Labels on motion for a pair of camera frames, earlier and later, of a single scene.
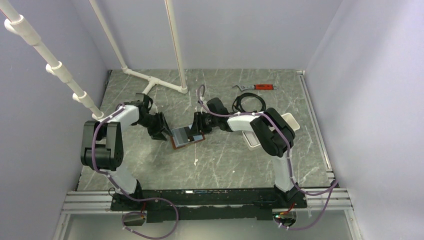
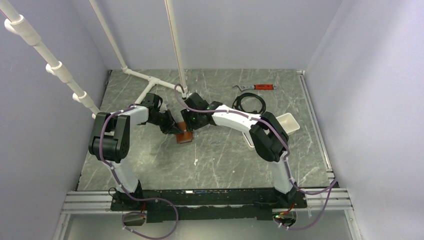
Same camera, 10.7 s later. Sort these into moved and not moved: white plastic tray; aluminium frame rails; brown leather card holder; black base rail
Moved: brown leather card holder
Not moved: white plastic tray; black base rail; aluminium frame rails
